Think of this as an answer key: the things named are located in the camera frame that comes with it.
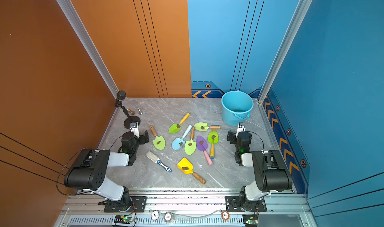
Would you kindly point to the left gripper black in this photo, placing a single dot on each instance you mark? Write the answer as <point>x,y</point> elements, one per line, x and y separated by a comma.
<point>142,138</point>

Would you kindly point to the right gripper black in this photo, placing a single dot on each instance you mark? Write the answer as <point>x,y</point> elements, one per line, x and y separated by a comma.
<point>232,135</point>

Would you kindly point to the scrub brush blue white handle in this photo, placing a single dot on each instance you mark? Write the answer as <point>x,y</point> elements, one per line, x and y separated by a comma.
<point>157,160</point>

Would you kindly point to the light green trowel wooden handle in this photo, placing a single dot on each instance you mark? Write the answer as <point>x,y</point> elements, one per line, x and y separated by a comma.
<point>203,127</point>

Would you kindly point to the green pointed shovel wooden handle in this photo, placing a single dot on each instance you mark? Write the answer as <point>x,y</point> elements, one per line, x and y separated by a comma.
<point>190,146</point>

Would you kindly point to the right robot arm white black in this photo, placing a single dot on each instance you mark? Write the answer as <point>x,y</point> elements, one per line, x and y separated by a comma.
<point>270,171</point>

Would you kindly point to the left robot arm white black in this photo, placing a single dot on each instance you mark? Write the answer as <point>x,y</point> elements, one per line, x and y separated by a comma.
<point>88,173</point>

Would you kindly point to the turquoise plastic bucket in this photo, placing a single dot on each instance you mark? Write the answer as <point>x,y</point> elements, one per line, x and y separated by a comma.
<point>237,107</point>

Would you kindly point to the light blue scoop trowel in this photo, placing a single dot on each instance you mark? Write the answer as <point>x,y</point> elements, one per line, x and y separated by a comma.
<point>178,143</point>

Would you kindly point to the brass chess pawn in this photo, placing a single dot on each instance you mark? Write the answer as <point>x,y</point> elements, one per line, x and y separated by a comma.
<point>132,113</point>

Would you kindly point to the black microphone on stand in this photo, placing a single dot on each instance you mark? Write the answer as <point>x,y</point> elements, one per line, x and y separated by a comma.
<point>131,120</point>

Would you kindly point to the red rimmed round sticker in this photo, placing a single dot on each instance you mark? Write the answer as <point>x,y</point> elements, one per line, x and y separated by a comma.
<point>225,215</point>

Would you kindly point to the green circuit board left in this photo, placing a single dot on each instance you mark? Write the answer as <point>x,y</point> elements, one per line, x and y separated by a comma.
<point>124,220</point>

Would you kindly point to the green circuit board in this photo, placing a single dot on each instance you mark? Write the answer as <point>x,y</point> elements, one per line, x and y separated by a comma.
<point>250,221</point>
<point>124,220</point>

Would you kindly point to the green circuit board right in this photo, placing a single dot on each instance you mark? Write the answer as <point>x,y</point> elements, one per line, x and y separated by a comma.
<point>250,221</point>

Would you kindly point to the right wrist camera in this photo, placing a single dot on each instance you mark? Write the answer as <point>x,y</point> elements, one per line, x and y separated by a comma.
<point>241,128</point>

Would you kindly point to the green shovel wooden handle left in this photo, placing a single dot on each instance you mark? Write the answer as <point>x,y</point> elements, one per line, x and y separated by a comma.
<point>159,141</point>

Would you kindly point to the green leaf trowel yellow handle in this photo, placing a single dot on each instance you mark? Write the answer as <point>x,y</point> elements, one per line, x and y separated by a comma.
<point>213,139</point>

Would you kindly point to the purple trowel pink handle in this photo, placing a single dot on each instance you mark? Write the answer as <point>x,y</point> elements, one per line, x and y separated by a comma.
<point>202,145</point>

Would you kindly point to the yellow scoop wooden handle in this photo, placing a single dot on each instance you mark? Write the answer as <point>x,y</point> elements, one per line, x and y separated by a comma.
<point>187,168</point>

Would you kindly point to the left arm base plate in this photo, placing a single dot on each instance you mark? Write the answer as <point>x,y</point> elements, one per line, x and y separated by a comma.
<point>135,204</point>

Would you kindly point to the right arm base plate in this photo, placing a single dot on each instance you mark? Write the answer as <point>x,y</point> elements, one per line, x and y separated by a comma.
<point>236,204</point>

